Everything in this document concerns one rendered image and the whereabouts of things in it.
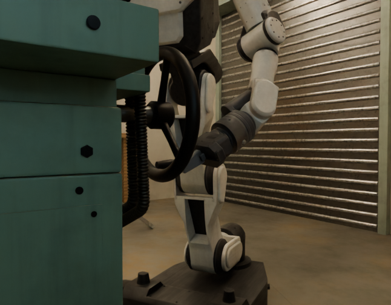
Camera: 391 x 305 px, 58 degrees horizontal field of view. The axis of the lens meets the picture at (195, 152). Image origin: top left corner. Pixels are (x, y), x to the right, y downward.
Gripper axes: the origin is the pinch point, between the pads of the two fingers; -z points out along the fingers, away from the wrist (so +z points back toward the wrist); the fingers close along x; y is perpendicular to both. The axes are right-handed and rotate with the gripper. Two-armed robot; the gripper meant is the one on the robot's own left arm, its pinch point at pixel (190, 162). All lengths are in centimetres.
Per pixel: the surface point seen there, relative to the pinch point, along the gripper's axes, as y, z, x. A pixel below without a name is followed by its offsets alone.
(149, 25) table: 31.6, -14.3, -29.0
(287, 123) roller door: -118, 220, 171
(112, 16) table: 33.7, -17.9, -28.7
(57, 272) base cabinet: 9.4, -35.2, -20.8
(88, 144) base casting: 20.9, -23.8, -19.3
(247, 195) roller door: -194, 177, 220
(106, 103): 24.0, -18.3, -17.0
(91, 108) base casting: 24.7, -21.1, -18.9
